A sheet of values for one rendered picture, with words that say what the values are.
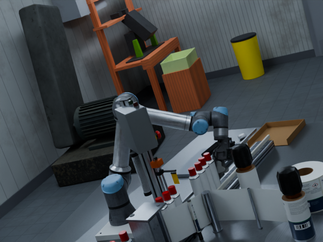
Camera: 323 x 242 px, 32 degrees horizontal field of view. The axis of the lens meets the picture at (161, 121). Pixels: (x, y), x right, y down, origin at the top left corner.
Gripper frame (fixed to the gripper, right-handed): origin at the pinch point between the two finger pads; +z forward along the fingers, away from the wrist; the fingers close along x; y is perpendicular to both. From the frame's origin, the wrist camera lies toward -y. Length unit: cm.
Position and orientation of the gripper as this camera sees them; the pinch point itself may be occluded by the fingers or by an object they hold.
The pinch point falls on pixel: (217, 176)
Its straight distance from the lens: 283.6
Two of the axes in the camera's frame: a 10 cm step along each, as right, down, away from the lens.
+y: 7.9, -0.9, -6.0
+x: 6.1, 1.2, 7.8
